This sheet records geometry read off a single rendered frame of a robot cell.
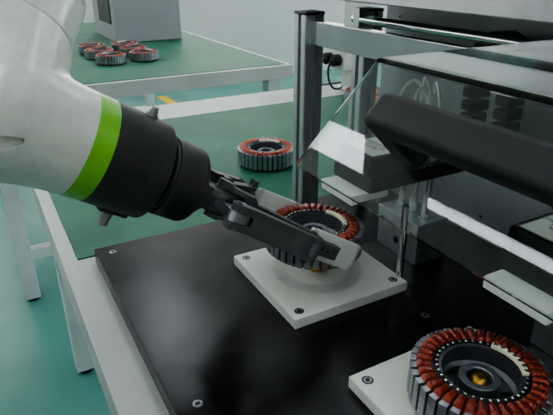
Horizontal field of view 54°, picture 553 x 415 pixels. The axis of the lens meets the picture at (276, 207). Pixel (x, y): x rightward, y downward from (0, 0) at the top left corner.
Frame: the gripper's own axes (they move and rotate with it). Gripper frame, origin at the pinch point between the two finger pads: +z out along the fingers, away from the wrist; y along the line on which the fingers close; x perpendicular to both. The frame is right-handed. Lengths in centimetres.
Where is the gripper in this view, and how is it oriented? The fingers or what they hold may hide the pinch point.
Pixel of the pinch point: (311, 230)
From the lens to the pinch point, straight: 61.9
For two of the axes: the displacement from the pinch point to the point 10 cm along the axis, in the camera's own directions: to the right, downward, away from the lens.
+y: 4.9, 3.7, -7.9
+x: 4.5, -8.8, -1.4
